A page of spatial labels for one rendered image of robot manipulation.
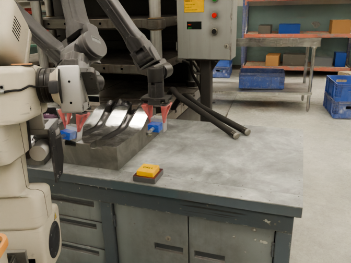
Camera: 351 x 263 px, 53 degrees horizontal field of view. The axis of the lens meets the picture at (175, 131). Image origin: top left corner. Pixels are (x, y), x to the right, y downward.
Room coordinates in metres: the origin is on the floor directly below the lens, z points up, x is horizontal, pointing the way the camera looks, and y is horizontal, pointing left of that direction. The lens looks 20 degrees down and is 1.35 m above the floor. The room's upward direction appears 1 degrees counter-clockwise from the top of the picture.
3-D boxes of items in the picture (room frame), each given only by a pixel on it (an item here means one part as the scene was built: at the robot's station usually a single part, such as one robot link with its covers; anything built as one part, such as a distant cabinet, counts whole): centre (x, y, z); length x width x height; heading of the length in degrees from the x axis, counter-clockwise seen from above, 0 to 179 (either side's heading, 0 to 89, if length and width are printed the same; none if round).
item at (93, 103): (2.37, 0.50, 0.87); 0.50 x 0.27 x 0.17; 161
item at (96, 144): (1.20, 0.28, 0.87); 0.05 x 0.05 x 0.04; 71
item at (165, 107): (1.25, 0.05, 0.99); 0.07 x 0.07 x 0.09; 71
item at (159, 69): (1.26, 0.06, 1.12); 0.07 x 0.06 x 0.07; 158
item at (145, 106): (1.26, 0.08, 0.99); 0.07 x 0.07 x 0.09; 71
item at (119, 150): (1.43, 0.25, 0.87); 0.50 x 0.26 x 0.14; 161
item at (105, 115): (1.42, 0.26, 0.92); 0.35 x 0.16 x 0.09; 161
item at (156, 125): (1.22, 0.08, 0.94); 0.13 x 0.05 x 0.05; 161
